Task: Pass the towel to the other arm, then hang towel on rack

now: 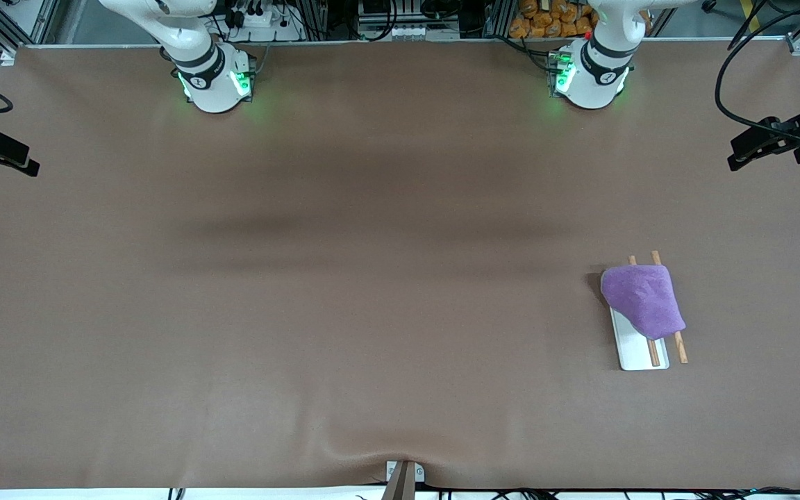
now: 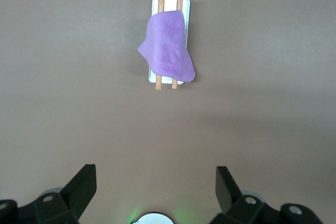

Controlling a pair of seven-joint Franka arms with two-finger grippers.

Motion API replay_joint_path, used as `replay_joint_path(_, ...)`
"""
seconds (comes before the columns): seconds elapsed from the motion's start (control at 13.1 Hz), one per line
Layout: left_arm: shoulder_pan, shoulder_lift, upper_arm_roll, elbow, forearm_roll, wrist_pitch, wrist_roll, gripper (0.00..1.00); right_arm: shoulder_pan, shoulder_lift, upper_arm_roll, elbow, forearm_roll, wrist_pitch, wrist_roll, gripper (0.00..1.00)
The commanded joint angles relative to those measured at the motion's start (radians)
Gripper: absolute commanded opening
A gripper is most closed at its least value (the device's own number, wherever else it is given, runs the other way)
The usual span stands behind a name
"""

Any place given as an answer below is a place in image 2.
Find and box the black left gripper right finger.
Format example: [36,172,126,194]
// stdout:
[209,166,279,224]

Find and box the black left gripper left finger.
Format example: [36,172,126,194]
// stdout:
[33,164,97,224]

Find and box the purple towel with grey backing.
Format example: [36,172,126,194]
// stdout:
[137,10,196,83]

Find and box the white rack base plate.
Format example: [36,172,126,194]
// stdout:
[148,0,191,85]

